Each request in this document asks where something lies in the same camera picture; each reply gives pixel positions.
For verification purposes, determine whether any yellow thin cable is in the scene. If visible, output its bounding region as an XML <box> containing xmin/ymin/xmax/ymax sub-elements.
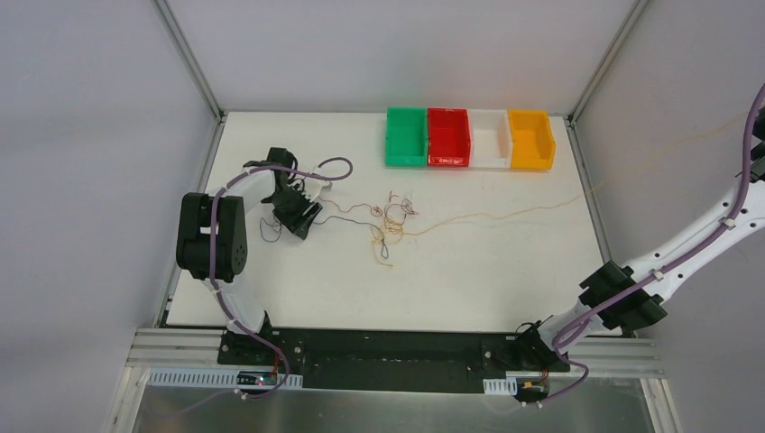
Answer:
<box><xmin>369</xmin><ymin>110</ymin><xmax>751</xmax><ymax>268</ymax></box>

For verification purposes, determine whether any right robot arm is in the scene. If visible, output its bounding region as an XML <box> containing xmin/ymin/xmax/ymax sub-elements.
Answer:
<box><xmin>512</xmin><ymin>143</ymin><xmax>764</xmax><ymax>371</ymax></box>

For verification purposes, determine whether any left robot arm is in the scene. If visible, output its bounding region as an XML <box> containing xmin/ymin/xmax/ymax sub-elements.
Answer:
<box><xmin>176</xmin><ymin>147</ymin><xmax>337</xmax><ymax>365</ymax></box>

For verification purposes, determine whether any green plastic bin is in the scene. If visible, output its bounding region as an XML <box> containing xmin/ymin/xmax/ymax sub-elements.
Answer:
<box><xmin>384</xmin><ymin>106</ymin><xmax>428</xmax><ymax>168</ymax></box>

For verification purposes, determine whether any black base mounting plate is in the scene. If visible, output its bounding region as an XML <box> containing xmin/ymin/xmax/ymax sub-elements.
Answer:
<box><xmin>217</xmin><ymin>328</ymin><xmax>570</xmax><ymax>393</ymax></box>

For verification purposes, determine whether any red plastic bin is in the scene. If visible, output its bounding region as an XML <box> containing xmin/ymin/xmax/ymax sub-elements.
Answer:
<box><xmin>427</xmin><ymin>107</ymin><xmax>472</xmax><ymax>167</ymax></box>

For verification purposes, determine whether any white plastic bin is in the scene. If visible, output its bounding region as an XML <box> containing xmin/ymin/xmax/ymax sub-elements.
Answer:
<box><xmin>467</xmin><ymin>109</ymin><xmax>513</xmax><ymax>170</ymax></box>

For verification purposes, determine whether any yellow plastic bin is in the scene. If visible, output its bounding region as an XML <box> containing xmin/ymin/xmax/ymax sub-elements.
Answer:
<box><xmin>508</xmin><ymin>110</ymin><xmax>556</xmax><ymax>171</ymax></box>

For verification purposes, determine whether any left white cable duct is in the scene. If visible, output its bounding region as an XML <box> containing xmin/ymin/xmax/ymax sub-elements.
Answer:
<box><xmin>147</xmin><ymin>368</ymin><xmax>283</xmax><ymax>392</ymax></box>

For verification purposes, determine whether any white cable duct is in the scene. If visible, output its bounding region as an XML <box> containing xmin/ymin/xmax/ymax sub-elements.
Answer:
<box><xmin>483</xmin><ymin>377</ymin><xmax>518</xmax><ymax>396</ymax></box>
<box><xmin>147</xmin><ymin>368</ymin><xmax>283</xmax><ymax>392</ymax></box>

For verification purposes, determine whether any right white cable duct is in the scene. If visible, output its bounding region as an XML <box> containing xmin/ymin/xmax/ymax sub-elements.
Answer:
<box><xmin>483</xmin><ymin>377</ymin><xmax>518</xmax><ymax>396</ymax></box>

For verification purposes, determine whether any aluminium front frame rail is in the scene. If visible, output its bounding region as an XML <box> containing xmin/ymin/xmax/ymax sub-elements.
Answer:
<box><xmin>127</xmin><ymin>328</ymin><xmax>666</xmax><ymax>379</ymax></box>

